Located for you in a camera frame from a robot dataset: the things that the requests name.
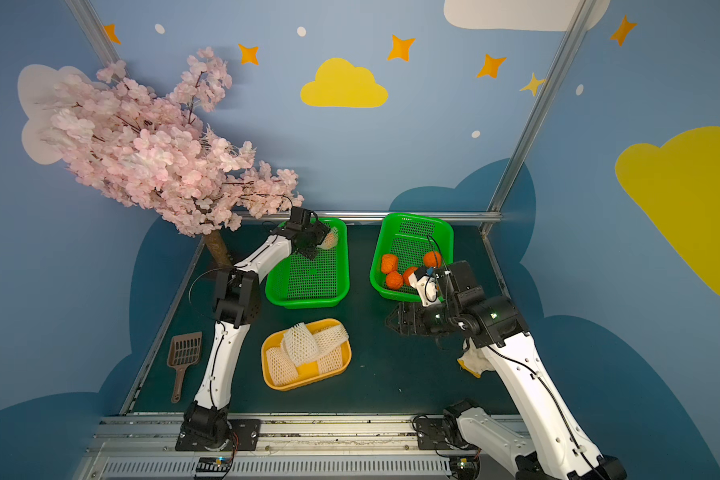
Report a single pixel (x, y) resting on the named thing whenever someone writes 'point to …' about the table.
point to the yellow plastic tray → (274, 340)
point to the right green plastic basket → (410, 238)
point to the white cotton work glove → (475, 360)
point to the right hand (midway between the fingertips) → (405, 318)
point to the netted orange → (331, 240)
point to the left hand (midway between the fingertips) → (329, 232)
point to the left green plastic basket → (299, 282)
